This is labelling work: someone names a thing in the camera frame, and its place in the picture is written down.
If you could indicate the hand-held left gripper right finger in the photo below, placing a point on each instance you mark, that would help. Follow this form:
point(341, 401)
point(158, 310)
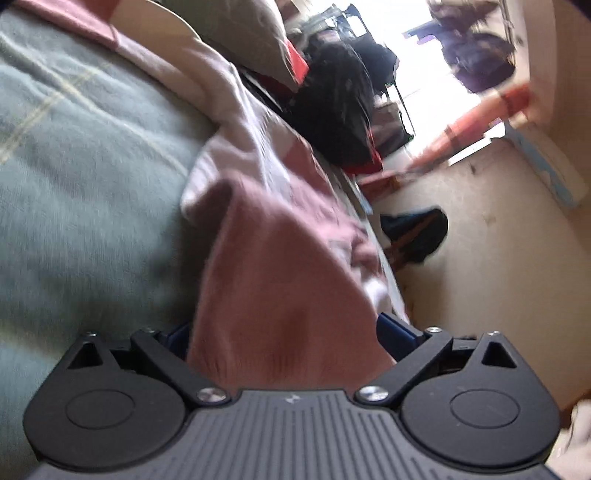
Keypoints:
point(395, 337)

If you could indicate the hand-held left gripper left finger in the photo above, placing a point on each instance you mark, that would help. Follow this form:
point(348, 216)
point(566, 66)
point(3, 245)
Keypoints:
point(173, 342)

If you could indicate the pink and white sweater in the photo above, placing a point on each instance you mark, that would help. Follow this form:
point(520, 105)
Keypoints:
point(277, 277)

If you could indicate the green plaid blanket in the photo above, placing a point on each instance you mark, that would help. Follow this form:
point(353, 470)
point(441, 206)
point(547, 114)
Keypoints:
point(83, 184)

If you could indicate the person's white fleece top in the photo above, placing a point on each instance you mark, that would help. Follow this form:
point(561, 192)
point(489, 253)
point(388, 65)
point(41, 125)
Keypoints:
point(579, 443)

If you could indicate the orange patterned curtain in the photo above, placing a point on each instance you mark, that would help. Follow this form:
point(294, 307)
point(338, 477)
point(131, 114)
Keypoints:
point(480, 124)

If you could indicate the black backpack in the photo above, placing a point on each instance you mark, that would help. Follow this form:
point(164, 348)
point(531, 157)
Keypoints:
point(332, 110)

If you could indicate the purple hanging garment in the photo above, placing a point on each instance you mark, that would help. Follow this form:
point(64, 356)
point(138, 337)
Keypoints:
point(475, 55)

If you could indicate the grey green pillow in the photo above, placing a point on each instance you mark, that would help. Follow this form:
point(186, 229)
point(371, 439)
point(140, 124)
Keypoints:
point(240, 32)

